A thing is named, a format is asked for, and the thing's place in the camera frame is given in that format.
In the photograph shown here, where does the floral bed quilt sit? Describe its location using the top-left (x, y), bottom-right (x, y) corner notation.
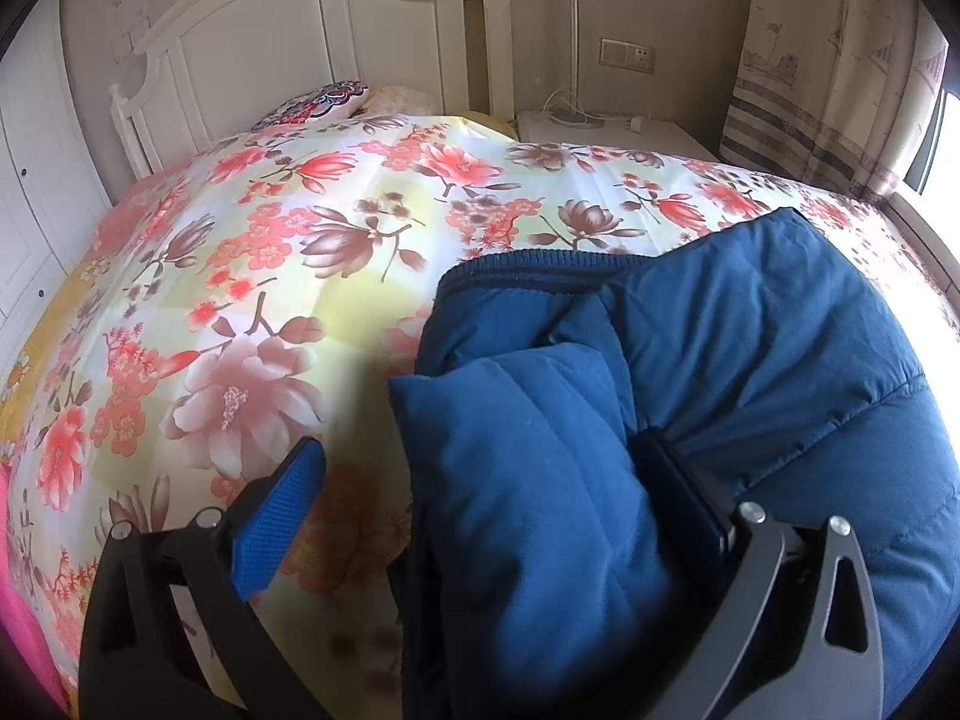
top-left (2, 115), bottom-right (958, 718)

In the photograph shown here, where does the white wooden headboard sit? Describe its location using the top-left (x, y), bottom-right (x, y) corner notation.
top-left (110, 0), bottom-right (516, 179)

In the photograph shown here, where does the patterned window curtain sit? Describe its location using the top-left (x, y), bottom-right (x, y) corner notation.
top-left (719, 0), bottom-right (949, 205)

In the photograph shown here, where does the yellow pillow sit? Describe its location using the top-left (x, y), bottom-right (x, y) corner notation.
top-left (459, 110), bottom-right (519, 142)

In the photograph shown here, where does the beige pillow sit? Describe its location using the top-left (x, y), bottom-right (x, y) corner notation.
top-left (363, 86), bottom-right (443, 115)

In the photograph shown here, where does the wall power socket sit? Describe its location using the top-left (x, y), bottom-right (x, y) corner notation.
top-left (599, 37), bottom-right (656, 75)

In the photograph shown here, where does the colourful patterned pillow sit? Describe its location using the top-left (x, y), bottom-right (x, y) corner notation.
top-left (251, 80), bottom-right (371, 132)

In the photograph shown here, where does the white bedside table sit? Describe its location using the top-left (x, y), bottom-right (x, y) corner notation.
top-left (517, 110), bottom-right (716, 161)

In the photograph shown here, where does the blue quilted puffer jacket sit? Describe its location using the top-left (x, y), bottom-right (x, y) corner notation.
top-left (389, 208), bottom-right (958, 718)

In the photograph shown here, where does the white wardrobe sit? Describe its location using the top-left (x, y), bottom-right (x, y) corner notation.
top-left (0, 0), bottom-right (110, 372)

